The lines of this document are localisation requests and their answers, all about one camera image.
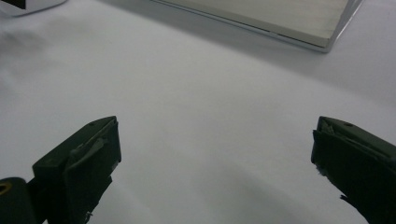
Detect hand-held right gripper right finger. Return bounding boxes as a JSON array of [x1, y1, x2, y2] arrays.
[[310, 116, 396, 224]]

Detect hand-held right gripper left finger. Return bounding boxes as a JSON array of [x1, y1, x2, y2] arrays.
[[27, 116, 122, 224]]

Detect flat beige box with silver rim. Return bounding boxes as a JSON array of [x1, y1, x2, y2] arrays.
[[151, 0, 364, 54]]

